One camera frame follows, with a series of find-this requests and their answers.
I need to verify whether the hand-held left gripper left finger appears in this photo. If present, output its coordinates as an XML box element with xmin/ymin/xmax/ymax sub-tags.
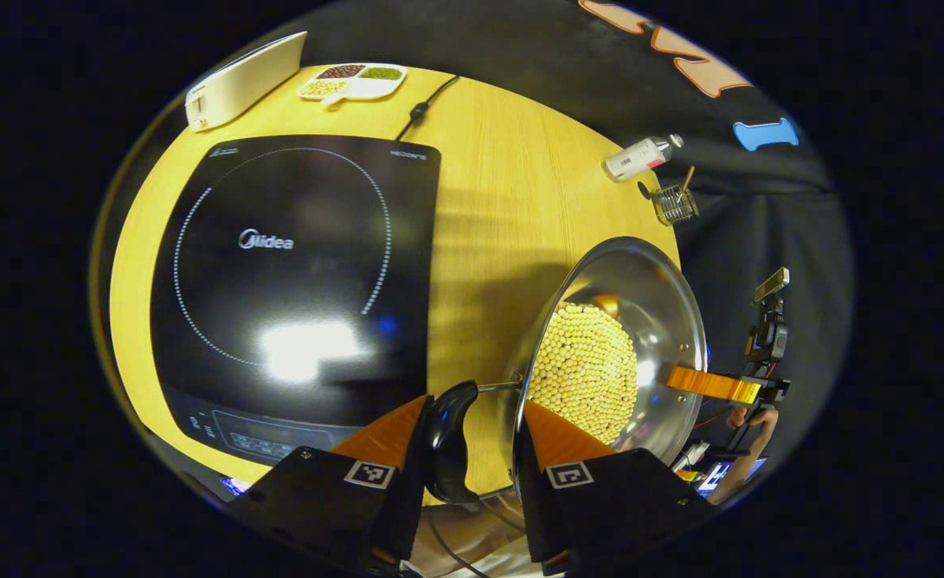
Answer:
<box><xmin>227</xmin><ymin>393</ymin><xmax>434</xmax><ymax>575</ymax></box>

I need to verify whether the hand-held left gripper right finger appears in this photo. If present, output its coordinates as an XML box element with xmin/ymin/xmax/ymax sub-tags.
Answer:
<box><xmin>512</xmin><ymin>400</ymin><xmax>718</xmax><ymax>575</ymax></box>

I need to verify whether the steel pot with black handle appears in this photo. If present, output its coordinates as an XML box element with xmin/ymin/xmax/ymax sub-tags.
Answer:
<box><xmin>424</xmin><ymin>236</ymin><xmax>710</xmax><ymax>507</ymax></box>

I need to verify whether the black induction cooktop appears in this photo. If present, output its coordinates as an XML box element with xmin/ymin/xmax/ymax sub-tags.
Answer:
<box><xmin>149</xmin><ymin>134</ymin><xmax>442</xmax><ymax>469</ymax></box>

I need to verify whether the black backdrop cloth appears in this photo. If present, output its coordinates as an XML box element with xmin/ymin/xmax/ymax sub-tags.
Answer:
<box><xmin>299</xmin><ymin>0</ymin><xmax>854</xmax><ymax>482</ymax></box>

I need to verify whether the small white bottle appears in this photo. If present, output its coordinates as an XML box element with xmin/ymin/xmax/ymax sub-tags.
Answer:
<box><xmin>603</xmin><ymin>134</ymin><xmax>685</xmax><ymax>183</ymax></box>

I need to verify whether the white divided dish of beans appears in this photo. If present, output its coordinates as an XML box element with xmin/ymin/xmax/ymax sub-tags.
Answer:
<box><xmin>297</xmin><ymin>63</ymin><xmax>408</xmax><ymax>105</ymax></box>

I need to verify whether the white toaster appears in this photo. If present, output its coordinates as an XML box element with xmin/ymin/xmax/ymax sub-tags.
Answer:
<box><xmin>185</xmin><ymin>31</ymin><xmax>308</xmax><ymax>132</ymax></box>

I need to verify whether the black power cable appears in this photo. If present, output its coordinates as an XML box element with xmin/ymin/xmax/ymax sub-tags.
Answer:
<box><xmin>396</xmin><ymin>75</ymin><xmax>460</xmax><ymax>141</ymax></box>

